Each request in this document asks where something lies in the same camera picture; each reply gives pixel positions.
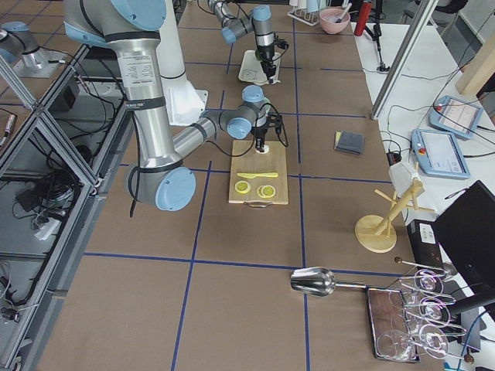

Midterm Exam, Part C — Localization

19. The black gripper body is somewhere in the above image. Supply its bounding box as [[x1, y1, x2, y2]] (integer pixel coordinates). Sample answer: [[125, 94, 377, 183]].
[[258, 46, 276, 70], [253, 124, 269, 141]]

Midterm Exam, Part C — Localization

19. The white steamed bun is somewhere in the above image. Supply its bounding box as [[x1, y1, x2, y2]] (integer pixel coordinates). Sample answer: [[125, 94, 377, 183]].
[[255, 144, 270, 155]]

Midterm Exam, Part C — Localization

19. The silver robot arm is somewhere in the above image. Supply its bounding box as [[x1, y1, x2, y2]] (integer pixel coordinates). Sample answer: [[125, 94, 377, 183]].
[[207, 0, 285, 84], [64, 0, 274, 211]]

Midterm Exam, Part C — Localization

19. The pink bowl with ice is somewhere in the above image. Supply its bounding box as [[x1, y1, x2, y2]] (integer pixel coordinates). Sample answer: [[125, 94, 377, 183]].
[[319, 8, 350, 35]]

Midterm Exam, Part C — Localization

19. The white rectangular tray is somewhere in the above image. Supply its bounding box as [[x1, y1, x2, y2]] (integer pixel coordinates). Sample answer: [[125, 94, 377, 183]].
[[238, 50, 269, 86]]

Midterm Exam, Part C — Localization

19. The yellow plastic knife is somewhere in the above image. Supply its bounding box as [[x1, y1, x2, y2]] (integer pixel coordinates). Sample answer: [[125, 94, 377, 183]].
[[236, 172, 279, 179]]

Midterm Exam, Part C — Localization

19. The bamboo cutting board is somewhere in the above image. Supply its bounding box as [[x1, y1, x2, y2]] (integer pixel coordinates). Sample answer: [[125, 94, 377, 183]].
[[228, 140, 288, 206]]

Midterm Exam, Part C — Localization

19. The middle lemon slice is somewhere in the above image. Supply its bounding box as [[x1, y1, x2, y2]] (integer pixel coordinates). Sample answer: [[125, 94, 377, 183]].
[[256, 185, 264, 198]]

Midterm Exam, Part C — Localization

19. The lemon slice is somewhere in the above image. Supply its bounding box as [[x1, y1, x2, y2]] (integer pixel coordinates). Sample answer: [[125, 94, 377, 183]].
[[263, 185, 276, 199], [234, 180, 251, 194], [256, 185, 264, 198]]

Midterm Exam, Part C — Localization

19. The upper lemon slice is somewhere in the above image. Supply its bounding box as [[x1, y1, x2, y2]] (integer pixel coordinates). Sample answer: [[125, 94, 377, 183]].
[[234, 180, 251, 194]]

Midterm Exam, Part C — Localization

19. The lower lemon slice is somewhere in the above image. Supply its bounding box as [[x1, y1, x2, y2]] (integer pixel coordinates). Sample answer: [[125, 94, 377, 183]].
[[263, 185, 276, 199]]

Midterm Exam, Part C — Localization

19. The grey and yellow cloth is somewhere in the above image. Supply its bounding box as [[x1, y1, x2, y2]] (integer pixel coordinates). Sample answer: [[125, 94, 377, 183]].
[[334, 131, 364, 155]]

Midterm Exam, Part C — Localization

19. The black tripod stick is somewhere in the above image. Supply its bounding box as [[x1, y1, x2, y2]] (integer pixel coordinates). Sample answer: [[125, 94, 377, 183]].
[[365, 0, 390, 73]]

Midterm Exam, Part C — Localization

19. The red bottle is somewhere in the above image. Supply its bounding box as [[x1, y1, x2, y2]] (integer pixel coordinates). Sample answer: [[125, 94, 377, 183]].
[[354, 0, 372, 36]]

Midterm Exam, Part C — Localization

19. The wooden mug tree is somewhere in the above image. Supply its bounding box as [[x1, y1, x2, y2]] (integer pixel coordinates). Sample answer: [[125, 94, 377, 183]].
[[354, 177, 435, 254]]

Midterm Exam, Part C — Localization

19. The metal scoop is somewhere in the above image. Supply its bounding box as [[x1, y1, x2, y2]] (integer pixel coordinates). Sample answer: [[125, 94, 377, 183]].
[[290, 267, 367, 297]]

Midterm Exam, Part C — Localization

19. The near blue teach pendant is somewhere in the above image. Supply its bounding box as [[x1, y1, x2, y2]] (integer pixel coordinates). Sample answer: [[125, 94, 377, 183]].
[[411, 129, 471, 179]]

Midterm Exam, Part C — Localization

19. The blue teach pendant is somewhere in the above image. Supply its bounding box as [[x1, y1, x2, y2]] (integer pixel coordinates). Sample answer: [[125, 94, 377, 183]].
[[411, 129, 471, 179], [428, 95, 482, 140]]

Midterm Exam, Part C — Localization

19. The far blue teach pendant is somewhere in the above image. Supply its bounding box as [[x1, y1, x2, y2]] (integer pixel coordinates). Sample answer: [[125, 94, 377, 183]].
[[428, 95, 482, 140]]

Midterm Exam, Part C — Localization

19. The dark tray with glasses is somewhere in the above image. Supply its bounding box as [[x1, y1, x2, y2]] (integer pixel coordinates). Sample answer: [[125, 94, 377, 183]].
[[365, 287, 409, 360]]

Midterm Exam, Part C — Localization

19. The black monitor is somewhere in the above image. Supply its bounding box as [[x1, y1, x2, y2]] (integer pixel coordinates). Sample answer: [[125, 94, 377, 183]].
[[433, 180, 494, 288]]

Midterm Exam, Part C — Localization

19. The clear wine glass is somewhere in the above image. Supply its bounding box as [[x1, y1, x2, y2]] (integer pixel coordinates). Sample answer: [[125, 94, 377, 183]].
[[375, 329, 416, 362]]

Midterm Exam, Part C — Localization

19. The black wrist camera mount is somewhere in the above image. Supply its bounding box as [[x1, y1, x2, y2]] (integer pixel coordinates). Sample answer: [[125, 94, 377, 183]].
[[275, 37, 289, 51], [267, 113, 283, 136]]

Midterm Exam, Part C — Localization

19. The black camera cable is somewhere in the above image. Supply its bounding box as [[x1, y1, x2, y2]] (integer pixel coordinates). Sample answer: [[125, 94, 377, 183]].
[[204, 104, 289, 156]]

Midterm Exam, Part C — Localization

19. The white wire cup rack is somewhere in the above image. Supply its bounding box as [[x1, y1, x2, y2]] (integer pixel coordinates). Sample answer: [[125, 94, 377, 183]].
[[287, 0, 320, 26]]

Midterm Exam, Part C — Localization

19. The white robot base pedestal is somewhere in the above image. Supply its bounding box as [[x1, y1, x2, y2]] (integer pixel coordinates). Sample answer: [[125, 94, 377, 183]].
[[156, 0, 208, 126]]

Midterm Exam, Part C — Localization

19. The aluminium frame post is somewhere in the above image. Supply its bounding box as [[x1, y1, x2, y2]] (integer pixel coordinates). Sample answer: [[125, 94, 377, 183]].
[[370, 0, 439, 121]]

